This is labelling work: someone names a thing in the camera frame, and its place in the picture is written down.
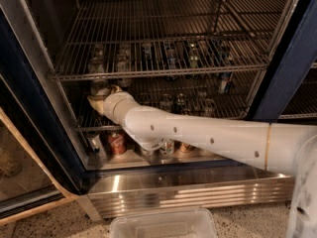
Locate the orange can bottom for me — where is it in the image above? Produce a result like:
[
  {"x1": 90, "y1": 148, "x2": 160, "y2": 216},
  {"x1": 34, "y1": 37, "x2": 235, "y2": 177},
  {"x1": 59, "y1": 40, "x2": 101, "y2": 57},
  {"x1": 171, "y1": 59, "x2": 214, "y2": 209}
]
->
[{"x1": 179, "y1": 142, "x2": 195, "y2": 153}]

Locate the open glass fridge door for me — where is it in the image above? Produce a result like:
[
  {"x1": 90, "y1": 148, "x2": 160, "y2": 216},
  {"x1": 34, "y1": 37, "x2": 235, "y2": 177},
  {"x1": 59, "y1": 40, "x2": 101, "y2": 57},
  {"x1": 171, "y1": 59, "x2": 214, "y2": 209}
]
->
[{"x1": 0, "y1": 12, "x2": 82, "y2": 225}]

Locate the red cola can bottom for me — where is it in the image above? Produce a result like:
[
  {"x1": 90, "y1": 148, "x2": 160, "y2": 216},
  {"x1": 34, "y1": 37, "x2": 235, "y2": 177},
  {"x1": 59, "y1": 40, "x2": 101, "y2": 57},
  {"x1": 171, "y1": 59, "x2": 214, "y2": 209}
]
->
[{"x1": 107, "y1": 130, "x2": 127, "y2": 155}]

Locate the blue fridge centre pillar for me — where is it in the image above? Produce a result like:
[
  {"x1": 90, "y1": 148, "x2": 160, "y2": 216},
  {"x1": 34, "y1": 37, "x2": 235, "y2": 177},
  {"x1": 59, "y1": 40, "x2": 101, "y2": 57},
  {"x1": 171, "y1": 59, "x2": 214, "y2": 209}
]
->
[{"x1": 246, "y1": 0, "x2": 317, "y2": 122}]

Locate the blue can middle shelf centre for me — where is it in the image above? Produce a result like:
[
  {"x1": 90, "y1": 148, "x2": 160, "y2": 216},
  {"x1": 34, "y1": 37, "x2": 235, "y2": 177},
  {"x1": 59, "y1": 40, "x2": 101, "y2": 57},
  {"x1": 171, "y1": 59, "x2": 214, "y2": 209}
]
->
[{"x1": 165, "y1": 44, "x2": 178, "y2": 81}]

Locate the clear plastic bin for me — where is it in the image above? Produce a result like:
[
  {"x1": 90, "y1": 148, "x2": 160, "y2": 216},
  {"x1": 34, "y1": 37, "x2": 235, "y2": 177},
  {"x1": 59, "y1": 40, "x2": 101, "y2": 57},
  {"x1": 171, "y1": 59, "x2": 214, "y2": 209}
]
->
[{"x1": 109, "y1": 208, "x2": 218, "y2": 238}]

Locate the white can middle shelf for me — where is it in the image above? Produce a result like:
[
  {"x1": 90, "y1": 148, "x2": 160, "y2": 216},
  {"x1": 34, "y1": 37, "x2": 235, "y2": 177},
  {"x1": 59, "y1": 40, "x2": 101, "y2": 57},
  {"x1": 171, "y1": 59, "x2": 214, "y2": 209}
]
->
[{"x1": 116, "y1": 44, "x2": 132, "y2": 88}]

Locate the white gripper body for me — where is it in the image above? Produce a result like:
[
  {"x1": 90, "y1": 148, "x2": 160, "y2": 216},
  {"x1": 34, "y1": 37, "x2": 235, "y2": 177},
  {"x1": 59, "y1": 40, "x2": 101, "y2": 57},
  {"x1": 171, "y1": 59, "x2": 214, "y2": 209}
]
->
[{"x1": 103, "y1": 91, "x2": 138, "y2": 123}]

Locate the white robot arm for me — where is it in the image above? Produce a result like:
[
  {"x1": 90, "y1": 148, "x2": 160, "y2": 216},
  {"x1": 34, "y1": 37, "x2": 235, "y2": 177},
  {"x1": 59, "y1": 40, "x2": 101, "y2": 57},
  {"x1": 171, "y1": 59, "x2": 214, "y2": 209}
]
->
[{"x1": 88, "y1": 91, "x2": 317, "y2": 238}]

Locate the top wire shelf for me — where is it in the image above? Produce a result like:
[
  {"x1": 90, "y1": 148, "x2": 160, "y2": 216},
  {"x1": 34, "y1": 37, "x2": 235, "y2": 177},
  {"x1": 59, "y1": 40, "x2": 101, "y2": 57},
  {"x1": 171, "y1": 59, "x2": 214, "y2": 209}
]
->
[{"x1": 53, "y1": 0, "x2": 286, "y2": 81}]

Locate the silver can bottom left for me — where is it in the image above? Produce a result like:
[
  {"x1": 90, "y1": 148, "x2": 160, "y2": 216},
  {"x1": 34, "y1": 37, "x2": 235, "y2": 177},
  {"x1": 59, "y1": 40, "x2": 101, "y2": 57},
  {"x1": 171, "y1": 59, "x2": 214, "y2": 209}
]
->
[{"x1": 86, "y1": 132, "x2": 106, "y2": 159}]

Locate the blue can middle shelf right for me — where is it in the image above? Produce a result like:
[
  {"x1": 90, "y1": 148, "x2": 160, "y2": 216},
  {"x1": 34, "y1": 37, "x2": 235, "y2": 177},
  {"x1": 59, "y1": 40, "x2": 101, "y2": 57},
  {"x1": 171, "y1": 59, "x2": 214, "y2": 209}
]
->
[{"x1": 218, "y1": 71, "x2": 233, "y2": 94}]

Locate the stainless fridge base grille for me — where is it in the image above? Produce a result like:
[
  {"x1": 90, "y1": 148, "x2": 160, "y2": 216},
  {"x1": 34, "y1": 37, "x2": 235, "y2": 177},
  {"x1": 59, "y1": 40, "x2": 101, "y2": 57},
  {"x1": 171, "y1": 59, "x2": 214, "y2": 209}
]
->
[{"x1": 88, "y1": 166, "x2": 294, "y2": 218}]

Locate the blue can shelf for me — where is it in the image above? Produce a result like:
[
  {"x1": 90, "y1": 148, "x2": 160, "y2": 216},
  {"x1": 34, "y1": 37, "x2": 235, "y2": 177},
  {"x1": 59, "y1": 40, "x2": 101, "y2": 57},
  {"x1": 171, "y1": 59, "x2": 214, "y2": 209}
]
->
[
  {"x1": 165, "y1": 44, "x2": 178, "y2": 81},
  {"x1": 218, "y1": 71, "x2": 233, "y2": 94}
]

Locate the middle wire shelf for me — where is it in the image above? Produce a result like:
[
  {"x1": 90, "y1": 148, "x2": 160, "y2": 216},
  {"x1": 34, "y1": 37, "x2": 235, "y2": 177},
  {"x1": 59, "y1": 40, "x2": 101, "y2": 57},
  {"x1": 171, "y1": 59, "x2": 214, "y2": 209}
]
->
[{"x1": 74, "y1": 70, "x2": 259, "y2": 133}]

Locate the wire shelf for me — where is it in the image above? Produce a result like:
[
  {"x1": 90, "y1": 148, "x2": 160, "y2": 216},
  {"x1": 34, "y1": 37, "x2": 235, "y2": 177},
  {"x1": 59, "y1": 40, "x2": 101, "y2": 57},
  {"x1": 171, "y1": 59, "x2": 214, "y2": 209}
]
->
[
  {"x1": 53, "y1": 0, "x2": 286, "y2": 81},
  {"x1": 74, "y1": 70, "x2": 259, "y2": 133}
]

